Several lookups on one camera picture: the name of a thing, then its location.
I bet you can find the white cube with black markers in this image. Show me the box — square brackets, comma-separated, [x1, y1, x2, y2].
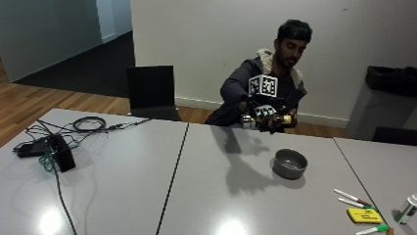
[248, 73, 280, 99]

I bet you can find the grey bowl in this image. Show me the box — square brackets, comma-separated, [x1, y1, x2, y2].
[270, 148, 309, 181]

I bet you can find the the person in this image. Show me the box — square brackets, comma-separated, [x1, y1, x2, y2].
[204, 19, 314, 131]

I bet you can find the grey bin with black bag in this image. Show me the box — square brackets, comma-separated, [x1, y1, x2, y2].
[345, 65, 417, 142]

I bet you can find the white marker with brown cap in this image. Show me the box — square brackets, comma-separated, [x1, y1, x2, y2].
[332, 188, 376, 208]

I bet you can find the black chair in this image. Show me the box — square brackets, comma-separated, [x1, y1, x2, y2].
[372, 125, 417, 147]
[125, 65, 182, 122]

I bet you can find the white marker with green cap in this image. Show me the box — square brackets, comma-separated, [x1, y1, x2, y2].
[354, 224, 390, 235]
[336, 197, 376, 211]

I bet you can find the yellow whiteboard eraser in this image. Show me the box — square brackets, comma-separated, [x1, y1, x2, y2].
[345, 207, 385, 225]

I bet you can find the black upright box device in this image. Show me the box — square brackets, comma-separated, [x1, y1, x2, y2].
[45, 133, 79, 173]

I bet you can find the flat black device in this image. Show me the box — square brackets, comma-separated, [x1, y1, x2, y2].
[12, 137, 49, 159]

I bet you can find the coiled black cable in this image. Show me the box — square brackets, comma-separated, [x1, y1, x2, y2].
[71, 116, 108, 133]

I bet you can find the long black cable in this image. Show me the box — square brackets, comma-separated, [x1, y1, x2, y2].
[51, 168, 81, 235]

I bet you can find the green cable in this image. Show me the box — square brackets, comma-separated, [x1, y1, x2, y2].
[37, 152, 57, 173]

